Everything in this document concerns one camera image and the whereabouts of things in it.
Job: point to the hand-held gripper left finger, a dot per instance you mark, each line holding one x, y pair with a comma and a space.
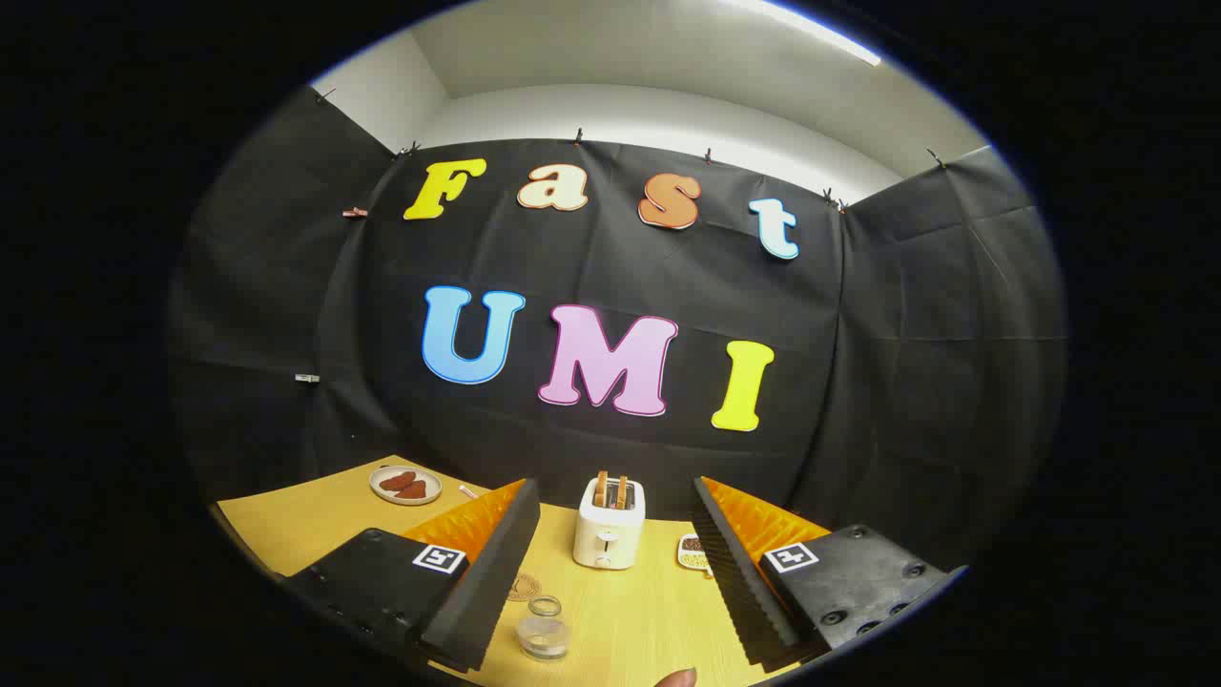
482, 592

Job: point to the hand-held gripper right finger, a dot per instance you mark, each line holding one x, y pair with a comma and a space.
734, 592

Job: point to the white divided dish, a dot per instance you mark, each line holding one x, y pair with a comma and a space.
691, 553

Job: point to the white round plate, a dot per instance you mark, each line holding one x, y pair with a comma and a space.
426, 495

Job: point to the brown meat piece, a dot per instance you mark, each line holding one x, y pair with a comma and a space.
398, 480
413, 490

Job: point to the white toaster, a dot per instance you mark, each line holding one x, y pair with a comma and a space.
609, 539

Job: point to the toast slice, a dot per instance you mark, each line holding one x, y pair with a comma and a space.
601, 489
621, 492

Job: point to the wooden table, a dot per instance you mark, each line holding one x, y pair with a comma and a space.
315, 515

